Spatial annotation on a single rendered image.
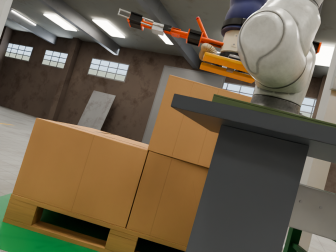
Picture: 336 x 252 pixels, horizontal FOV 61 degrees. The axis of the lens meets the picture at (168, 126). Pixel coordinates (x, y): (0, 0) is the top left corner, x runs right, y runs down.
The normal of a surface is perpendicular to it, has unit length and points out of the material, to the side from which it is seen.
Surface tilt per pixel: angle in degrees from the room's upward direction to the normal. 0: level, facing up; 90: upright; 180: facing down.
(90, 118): 78
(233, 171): 90
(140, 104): 90
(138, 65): 90
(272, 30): 99
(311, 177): 90
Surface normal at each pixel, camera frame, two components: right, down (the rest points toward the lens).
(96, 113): -0.30, -0.36
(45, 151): -0.02, -0.06
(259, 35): -0.58, -0.07
